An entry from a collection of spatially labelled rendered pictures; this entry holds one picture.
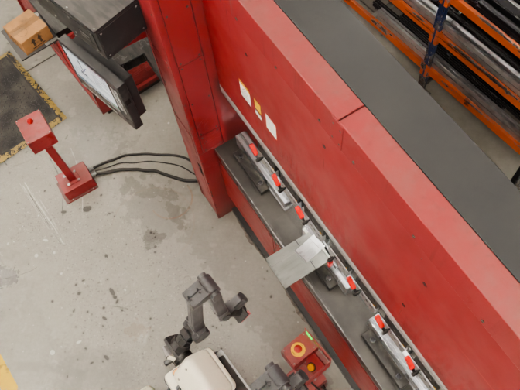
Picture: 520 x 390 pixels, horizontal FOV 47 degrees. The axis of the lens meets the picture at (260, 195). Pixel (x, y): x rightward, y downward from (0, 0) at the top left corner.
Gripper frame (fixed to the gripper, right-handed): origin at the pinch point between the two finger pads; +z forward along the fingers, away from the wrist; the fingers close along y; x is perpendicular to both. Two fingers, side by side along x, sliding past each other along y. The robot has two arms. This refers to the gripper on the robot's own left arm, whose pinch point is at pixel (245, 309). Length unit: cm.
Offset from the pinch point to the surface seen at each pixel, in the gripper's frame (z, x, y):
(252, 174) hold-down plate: 30, -39, 60
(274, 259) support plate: 11.5, -23.5, 11.2
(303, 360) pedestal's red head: 25.9, 2.2, -32.0
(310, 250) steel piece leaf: 19.0, -38.7, 3.7
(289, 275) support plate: 12.0, -24.4, 0.2
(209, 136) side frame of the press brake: 18, -38, 89
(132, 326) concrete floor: 64, 94, 63
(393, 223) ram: -77, -87, -36
